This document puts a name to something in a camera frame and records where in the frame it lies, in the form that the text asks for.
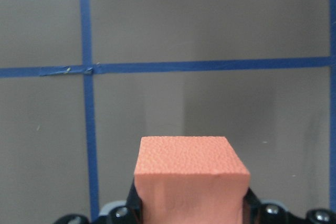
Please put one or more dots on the orange foam block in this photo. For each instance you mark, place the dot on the orange foam block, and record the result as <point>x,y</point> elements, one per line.
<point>190,179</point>

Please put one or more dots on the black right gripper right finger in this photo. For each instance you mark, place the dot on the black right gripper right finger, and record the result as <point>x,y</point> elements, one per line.
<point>251,204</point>

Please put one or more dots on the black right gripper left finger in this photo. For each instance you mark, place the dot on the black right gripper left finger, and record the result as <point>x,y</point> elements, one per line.
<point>134,204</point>

